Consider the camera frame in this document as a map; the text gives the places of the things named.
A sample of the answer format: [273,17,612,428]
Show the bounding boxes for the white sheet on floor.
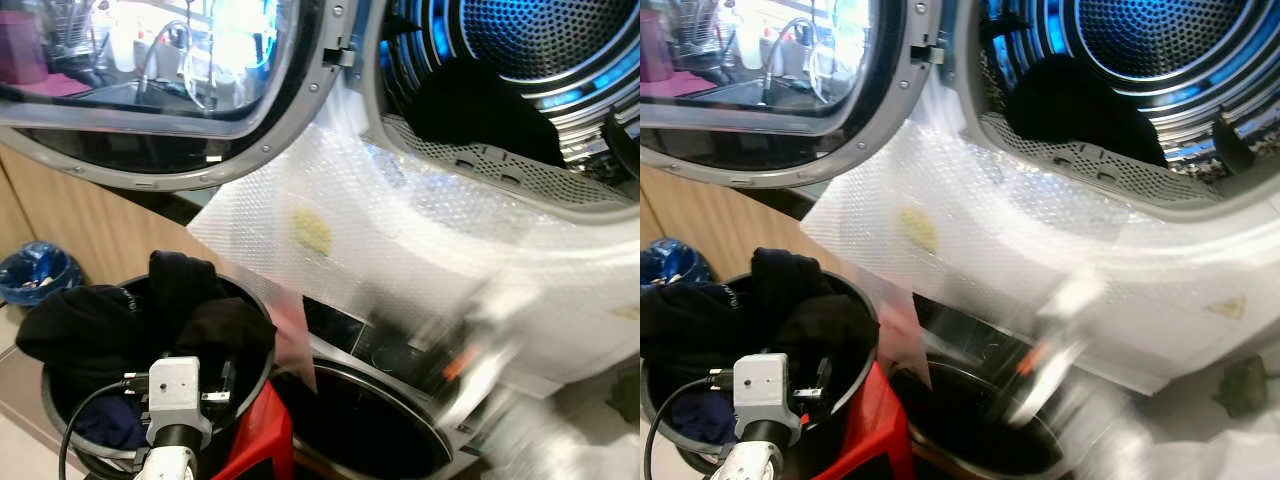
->
[520,385,641,480]
[1140,395,1280,480]

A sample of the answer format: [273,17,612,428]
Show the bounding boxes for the red plastic stool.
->
[812,362,917,480]
[208,378,297,480]

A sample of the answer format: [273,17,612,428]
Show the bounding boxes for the pile of black clothes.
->
[15,250,278,406]
[640,247,881,401]

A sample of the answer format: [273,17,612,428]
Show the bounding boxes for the wooden cabinet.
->
[0,145,223,291]
[640,160,833,291]

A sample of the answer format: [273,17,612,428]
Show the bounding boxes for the clear bubble wrap sheet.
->
[188,95,641,351]
[800,75,1280,373]

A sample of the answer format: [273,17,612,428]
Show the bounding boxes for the dark blue garment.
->
[672,392,741,447]
[70,393,153,453]

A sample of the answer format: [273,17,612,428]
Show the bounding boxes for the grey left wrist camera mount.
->
[147,356,214,448]
[732,351,802,443]

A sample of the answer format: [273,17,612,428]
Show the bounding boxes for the black garment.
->
[1003,55,1169,168]
[405,58,567,169]

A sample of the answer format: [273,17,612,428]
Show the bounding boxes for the dark green cloth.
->
[1211,354,1272,420]
[610,370,641,423]

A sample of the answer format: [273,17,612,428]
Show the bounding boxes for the blue bin with bag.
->
[640,237,714,288]
[0,240,86,307]

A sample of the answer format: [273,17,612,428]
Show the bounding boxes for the round black laundry basket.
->
[648,268,883,473]
[40,270,278,473]

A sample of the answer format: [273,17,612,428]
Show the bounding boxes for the round grey dryer door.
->
[0,0,358,193]
[640,0,948,191]

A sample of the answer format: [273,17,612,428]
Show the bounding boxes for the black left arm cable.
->
[57,374,151,480]
[644,372,737,480]

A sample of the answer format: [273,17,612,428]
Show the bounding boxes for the white front-load washing machine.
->
[885,295,1171,480]
[270,295,561,480]

